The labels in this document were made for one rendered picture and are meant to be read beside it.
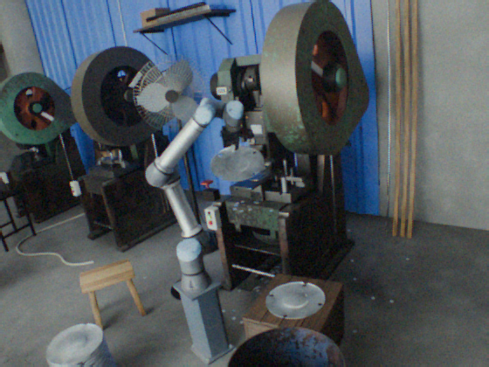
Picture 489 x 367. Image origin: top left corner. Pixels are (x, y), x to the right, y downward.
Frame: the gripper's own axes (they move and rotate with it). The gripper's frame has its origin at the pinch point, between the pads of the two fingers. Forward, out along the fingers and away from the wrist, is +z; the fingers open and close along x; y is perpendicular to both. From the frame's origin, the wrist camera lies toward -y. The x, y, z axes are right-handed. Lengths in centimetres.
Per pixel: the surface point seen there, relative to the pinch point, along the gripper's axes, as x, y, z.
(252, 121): -25.0, -20.0, 14.1
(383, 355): 120, -47, 27
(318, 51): -32, -53, -30
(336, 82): -11, -56, -28
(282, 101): 0.7, -19.9, -33.8
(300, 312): 86, -8, 11
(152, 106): -84, 34, 56
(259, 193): 11.4, -15.7, 36.7
